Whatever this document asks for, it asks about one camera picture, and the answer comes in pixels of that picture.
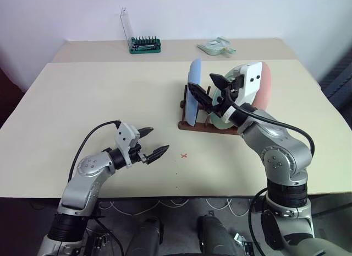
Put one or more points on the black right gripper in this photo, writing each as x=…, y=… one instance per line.
x=233, y=88

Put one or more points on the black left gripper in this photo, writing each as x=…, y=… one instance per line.
x=136, y=154

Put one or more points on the blue plastic plate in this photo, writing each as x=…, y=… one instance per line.
x=192, y=74

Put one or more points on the green plastic plate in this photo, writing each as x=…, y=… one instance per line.
x=220, y=122

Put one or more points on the brown wooden dish rack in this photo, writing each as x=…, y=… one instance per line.
x=198, y=127

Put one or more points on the pink red plastic plate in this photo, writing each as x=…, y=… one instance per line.
x=265, y=85

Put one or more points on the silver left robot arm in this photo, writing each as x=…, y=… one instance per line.
x=82, y=184

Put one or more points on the clear plastic bag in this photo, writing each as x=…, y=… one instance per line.
x=213, y=46

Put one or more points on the green screwdriver bit set case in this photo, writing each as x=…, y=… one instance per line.
x=145, y=48

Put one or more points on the dark rounded shape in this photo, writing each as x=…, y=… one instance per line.
x=145, y=239
x=215, y=239

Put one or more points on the black ribbed object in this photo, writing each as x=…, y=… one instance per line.
x=338, y=85

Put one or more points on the olive robot body shell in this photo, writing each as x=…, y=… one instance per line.
x=324, y=247

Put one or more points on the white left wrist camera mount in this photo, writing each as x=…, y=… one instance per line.
x=125, y=133

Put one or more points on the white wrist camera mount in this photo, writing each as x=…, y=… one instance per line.
x=125, y=133
x=251, y=82

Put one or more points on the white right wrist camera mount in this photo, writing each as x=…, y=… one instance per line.
x=251, y=82

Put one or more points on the small silver metal bracket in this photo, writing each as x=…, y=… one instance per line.
x=239, y=239

